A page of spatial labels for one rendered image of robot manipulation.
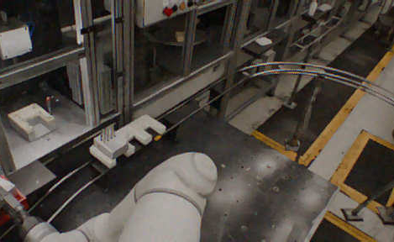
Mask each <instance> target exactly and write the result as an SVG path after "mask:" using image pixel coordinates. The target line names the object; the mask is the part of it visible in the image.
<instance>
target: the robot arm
mask: <svg viewBox="0 0 394 242"><path fill-rule="evenodd" d="M217 180H218V173H217V169H216V167H215V165H214V163H213V162H212V161H211V159H210V158H208V157H207V156H206V155H204V154H198V153H197V152H191V153H186V154H179V155H176V156H174V157H172V158H170V159H168V160H167V161H164V162H163V163H161V164H160V165H158V166H157V167H156V168H155V169H153V170H152V171H150V172H149V173H148V174H147V175H146V176H145V177H144V178H143V179H142V180H141V181H139V182H138V183H137V184H136V185H135V187H134V188H133V190H132V191H131V192H130V193H129V194H128V195H127V197H125V198H124V199H123V201H122V202H120V203H119V205H117V206H116V208H115V209H113V211H112V212H111V213H103V214H101V215H98V216H95V217H94V218H91V219H90V220H87V221H86V222H85V223H84V224H83V225H81V226H80V227H79V228H77V229H75V230H73V231H69V232H66V233H62V234H60V233H59V232H58V231H57V230H56V229H55V228H54V227H52V226H51V225H50V224H49V223H45V222H44V221H43V220H42V219H41V218H40V217H31V215H30V214H29V213H27V212H26V211H25V206H24V205H22V204H21V203H20V202H19V201H18V200H17V199H16V198H15V197H14V196H13V194H12V193H11V192H7V191H5V189H4V188H3V187H2V186H1V185H0V200H1V202H5V206H2V209H4V210H5V212H6V213H5V215H9V217H10V218H11V219H12V220H13V221H14V222H15V223H16V224H17V225H18V226H19V227H20V230H19V235H20V236H21V237H22V238H23V240H24V242H117V241H118V242H200V225H201V221H202V216H203V210H204V208H205V205H206V202H207V199H206V197H207V196H208V195H210V194H211V193H212V191H213V189H214V187H215V185H216V183H217Z"/></svg>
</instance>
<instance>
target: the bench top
mask: <svg viewBox="0 0 394 242"><path fill-rule="evenodd" d="M199 108H200V107H199V106H197V105H196V104H195V103H193V102H190V103H188V104H187V105H185V107H182V108H181V109H179V110H177V111H175V112H174V113H172V114H171V115H170V116H168V117H167V118H170V119H171V120H173V121H175V122H176V123H178V122H179V121H182V120H183V119H184V118H186V117H187V116H189V114H191V113H193V112H195V111H196V110H198V109H199ZM176 139H178V142H177V143H173V142H172V141H171V140H170V139H167V138H166V137H165V136H164V135H163V136H161V137H160V139H158V140H156V141H155V142H154V143H153V146H152V147H151V148H149V149H148V150H146V151H145V153H143V154H141V155H139V156H138V157H137V158H135V159H134V160H132V161H130V162H129V163H128V164H127V165H125V166H122V165H119V166H118V167H116V169H113V170H112V171H110V172H109V176H107V181H108V189H109V191H108V193H105V192H104V191H102V190H101V189H100V188H99V187H97V186H96V185H95V184H94V183H93V184H91V186H89V187H87V188H86V189H85V190H84V191H82V192H81V193H80V194H78V195H77V196H76V198H74V199H73V200H72V202H70V203H69V204H68V205H67V206H66V207H65V209H63V210H62V211H61V213H59V214H58V215H57V217H56V218H55V219H54V220H53V221H52V222H51V223H50V225H51V226H52V227H54V228H55V229H56V230H57V231H58V232H59V233H60V234H62V233H66V232H69V231H73V230H75V229H77V228H79V227H80V226H81V225H83V224H84V223H85V222H86V221H87V220H90V219H91V218H94V217H95V216H98V215H101V214H103V213H111V212H112V211H113V209H115V208H116V206H117V205H119V203H120V202H122V201H123V199H124V198H125V197H127V195H128V194H129V193H130V192H131V191H132V190H133V188H134V187H135V185H136V184H137V183H138V182H140V181H141V180H142V179H143V178H144V177H145V176H146V175H147V174H148V173H149V172H150V171H152V170H153V169H155V168H156V167H157V166H158V165H160V164H161V163H163V162H164V161H167V160H168V159H170V158H172V157H174V156H176V155H179V154H186V153H191V152H197V153H198V154H204V155H206V156H207V157H208V158H210V159H211V161H212V162H213V163H214V165H215V167H216V169H217V173H218V180H217V183H216V185H215V187H214V189H213V191H212V193H211V194H210V195H208V196H207V197H206V199H207V202H206V205H205V208H204V210H203V216H202V221H201V225H200V242H309V241H310V239H311V238H312V236H313V235H314V232H315V231H316V229H317V228H318V225H319V224H320V223H321V221H322V219H323V217H324V216H325V213H326V212H327V211H328V210H329V206H331V204H332V202H333V200H334V199H335V198H336V196H337V194H338V192H339V191H340V187H337V185H335V184H333V183H332V182H330V181H329V180H325V179H324V178H323V177H321V176H319V175H318V174H316V173H315V172H312V171H310V170H309V169H307V168H306V167H304V166H301V165H299V164H298V163H296V162H295V161H293V160H292V159H290V158H288V157H286V156H284V155H283V154H281V153H280V152H278V151H276V150H273V149H272V148H271V147H268V146H267V145H265V144H264V143H262V142H260V141H259V140H257V139H255V138H253V137H252V136H251V135H248V134H246V133H245V132H243V131H241V130H240V129H236V127H234V126H233V125H232V124H229V123H228V122H226V121H223V120H222V119H221V118H218V117H217V116H215V115H214V114H213V113H210V112H209V111H207V110H205V109H202V110H200V111H199V112H198V113H195V114H194V115H192V117H190V118H189V119H187V120H186V121H184V122H182V123H181V124H180V127H179V128H178V129H177V134H176ZM246 139H247V140H246ZM241 166H244V169H242V168H241ZM284 176H287V179H285V178H284ZM91 179H92V172H91V167H90V166H89V167H87V168H86V169H84V170H83V171H81V172H79V173H77V174H76V175H75V176H73V177H72V178H70V179H68V180H66V181H65V182H63V183H61V184H60V185H59V186H58V187H57V188H56V189H55V190H54V191H52V192H51V193H50V194H49V195H48V196H47V197H46V198H45V199H43V201H42V202H40V203H39V205H38V206H36V207H35V209H33V210H32V211H31V213H30V215H31V216H33V217H40V218H41V219H42V220H43V221H44V222H47V221H48V220H50V218H51V217H52V216H53V215H54V213H56V212H57V210H58V209H60V208H61V206H62V205H64V204H65V202H67V201H68V199H69V198H71V197H72V195H73V194H76V192H77V191H79V190H80V189H81V188H82V187H84V186H85V185H86V184H87V183H89V182H90V181H91ZM219 188H222V191H219V190H218V189H219ZM12 224H14V221H13V220H12V219H9V220H8V221H7V222H5V223H4V224H1V225H0V235H1V234H2V233H3V232H5V231H6V230H7V229H8V228H9V227H10V226H11V225H12ZM19 230H20V227H19V226H18V225H16V227H15V228H14V229H13V230H12V231H10V232H8V234H7V235H6V236H4V237H3V238H2V239H1V240H0V242H24V240H23V238H22V237H21V236H20V235H19Z"/></svg>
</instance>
